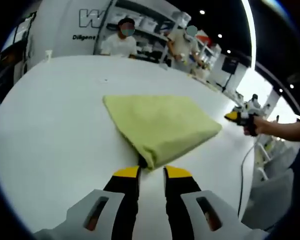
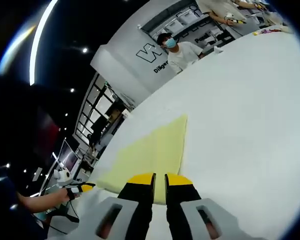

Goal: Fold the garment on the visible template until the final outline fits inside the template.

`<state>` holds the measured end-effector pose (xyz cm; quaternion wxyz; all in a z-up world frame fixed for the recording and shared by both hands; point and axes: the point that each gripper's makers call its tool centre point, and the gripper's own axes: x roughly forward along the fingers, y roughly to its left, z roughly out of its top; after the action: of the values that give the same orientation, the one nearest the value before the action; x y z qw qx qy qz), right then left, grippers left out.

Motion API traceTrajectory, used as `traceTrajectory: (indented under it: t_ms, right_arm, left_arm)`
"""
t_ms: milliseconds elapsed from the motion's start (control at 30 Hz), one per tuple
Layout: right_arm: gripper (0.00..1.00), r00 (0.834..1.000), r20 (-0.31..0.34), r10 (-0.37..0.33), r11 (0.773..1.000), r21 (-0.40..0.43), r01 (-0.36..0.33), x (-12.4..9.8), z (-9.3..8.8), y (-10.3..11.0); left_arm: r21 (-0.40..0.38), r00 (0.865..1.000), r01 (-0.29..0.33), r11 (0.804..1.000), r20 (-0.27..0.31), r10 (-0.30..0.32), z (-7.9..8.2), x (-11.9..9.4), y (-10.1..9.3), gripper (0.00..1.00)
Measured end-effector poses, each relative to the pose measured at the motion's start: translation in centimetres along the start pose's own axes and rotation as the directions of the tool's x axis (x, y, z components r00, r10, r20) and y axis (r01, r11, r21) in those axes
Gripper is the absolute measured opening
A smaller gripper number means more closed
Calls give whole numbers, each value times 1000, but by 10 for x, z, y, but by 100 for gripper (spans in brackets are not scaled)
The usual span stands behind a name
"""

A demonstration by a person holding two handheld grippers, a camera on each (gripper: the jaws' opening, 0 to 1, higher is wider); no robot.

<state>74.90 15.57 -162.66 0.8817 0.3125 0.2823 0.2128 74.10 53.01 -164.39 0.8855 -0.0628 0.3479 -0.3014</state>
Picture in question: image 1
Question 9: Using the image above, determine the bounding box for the large clear storage bin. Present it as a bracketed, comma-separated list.
[170, 10, 192, 26]

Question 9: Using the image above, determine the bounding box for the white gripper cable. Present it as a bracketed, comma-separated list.
[237, 142, 256, 219]

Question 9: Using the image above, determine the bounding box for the long ceiling light strip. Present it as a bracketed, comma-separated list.
[240, 0, 257, 71]

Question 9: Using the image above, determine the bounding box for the yellow grey blue garment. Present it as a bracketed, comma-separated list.
[102, 94, 224, 172]

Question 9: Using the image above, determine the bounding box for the grey metal shelving unit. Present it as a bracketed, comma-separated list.
[93, 0, 192, 69]

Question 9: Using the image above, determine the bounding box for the black screen on stand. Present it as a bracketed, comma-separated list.
[220, 56, 240, 91]

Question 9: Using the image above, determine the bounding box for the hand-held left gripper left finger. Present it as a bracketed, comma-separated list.
[66, 165, 142, 240]

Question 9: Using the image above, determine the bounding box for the grey mesh chair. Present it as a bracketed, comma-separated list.
[249, 169, 295, 231]

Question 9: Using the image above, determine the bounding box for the person's right hand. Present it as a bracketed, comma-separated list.
[243, 115, 266, 137]

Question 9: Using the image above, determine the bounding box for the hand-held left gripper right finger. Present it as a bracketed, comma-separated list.
[163, 165, 241, 240]

